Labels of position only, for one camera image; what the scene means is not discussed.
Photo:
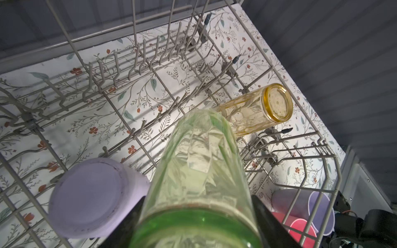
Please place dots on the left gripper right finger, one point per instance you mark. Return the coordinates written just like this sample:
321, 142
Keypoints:
271, 231

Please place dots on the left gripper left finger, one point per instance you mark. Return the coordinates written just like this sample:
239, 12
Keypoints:
121, 236

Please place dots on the large purple plastic cup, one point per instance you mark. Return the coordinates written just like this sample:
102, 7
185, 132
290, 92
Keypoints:
91, 199

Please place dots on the green transparent glass cup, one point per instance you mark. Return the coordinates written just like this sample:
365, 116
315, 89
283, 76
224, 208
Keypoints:
199, 196

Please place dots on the yellow transparent glass cup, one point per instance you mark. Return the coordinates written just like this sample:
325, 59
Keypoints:
258, 110

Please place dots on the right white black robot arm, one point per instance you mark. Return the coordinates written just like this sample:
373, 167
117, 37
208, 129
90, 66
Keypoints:
378, 229

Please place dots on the right pink plastic cup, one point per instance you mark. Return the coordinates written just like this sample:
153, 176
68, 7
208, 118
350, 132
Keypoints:
297, 224

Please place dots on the small purple plastic cup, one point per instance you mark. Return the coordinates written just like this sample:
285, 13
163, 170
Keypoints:
304, 205

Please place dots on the grey wire dish rack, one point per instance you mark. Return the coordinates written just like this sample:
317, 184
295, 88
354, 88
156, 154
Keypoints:
123, 99

